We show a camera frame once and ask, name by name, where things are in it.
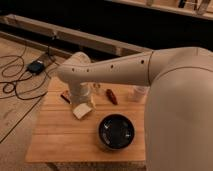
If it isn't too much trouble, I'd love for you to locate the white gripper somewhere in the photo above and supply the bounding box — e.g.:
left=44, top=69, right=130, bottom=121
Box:
left=68, top=83, right=94, bottom=108

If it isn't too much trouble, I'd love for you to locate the dark brown eraser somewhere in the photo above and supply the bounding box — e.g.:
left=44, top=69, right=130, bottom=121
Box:
left=60, top=91, right=70, bottom=104

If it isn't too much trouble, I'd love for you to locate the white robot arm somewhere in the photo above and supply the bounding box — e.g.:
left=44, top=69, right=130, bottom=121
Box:
left=58, top=47, right=213, bottom=171

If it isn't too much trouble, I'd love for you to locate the small clear bottle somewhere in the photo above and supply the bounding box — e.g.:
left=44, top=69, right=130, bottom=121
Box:
left=93, top=83, right=101, bottom=95

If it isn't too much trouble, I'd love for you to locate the white sponge block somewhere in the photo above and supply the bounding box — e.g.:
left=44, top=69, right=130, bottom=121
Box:
left=73, top=103, right=92, bottom=119

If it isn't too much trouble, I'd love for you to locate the brown red oblong object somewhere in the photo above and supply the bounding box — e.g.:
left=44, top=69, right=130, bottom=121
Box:
left=106, top=89, right=118, bottom=105

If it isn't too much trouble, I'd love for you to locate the black power adapter box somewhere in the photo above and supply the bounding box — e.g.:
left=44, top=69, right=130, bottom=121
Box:
left=27, top=61, right=45, bottom=75

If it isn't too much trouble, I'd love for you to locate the wooden table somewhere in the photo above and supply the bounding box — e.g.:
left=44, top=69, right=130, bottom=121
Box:
left=26, top=77, right=145, bottom=163

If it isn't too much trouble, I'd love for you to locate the black bowl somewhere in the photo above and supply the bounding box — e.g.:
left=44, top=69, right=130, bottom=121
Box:
left=98, top=114, right=135, bottom=150

